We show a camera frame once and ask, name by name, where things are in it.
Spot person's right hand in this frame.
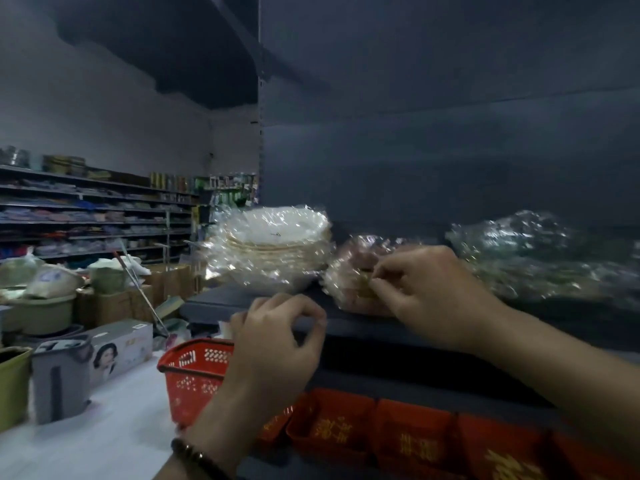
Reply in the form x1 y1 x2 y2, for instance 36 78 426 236
369 244 507 355

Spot person's left hand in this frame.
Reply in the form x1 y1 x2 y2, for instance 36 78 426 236
219 293 329 431

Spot row of red base trays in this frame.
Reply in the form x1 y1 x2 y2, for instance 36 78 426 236
255 389 457 468

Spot rose pink rectangular tray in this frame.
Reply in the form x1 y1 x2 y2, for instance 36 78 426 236
323 284 381 303

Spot stack of white plates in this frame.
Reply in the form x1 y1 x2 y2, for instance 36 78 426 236
202 204 336 295

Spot dark metal shelf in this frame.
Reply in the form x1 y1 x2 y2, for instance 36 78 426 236
179 0 640 480

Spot person's right forearm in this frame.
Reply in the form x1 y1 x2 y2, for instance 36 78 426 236
469 307 640 463

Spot red shopping basket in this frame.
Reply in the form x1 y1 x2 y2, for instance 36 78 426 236
157 338 236 431

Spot metal mop pole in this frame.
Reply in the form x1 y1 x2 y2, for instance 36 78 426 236
112 239 171 338

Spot white box with portrait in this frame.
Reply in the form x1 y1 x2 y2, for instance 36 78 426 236
87 319 153 391

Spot rack of green packets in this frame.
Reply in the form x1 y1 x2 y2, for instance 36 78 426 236
192 172 260 208

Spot grey mop bucket set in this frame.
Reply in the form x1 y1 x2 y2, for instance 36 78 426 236
31 334 96 425

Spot pale green buckets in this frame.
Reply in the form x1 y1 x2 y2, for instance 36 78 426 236
0 252 151 338

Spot black beaded bracelet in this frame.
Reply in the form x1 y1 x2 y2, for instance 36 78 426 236
171 438 231 480

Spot wall shelving with goods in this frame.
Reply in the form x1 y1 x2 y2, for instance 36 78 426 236
0 147 199 268

